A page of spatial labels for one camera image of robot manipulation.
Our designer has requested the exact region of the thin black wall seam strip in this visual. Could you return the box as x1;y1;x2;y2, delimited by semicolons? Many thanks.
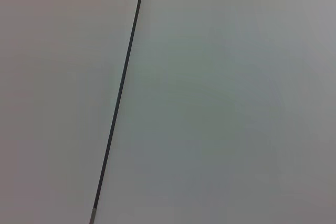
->
88;0;148;224

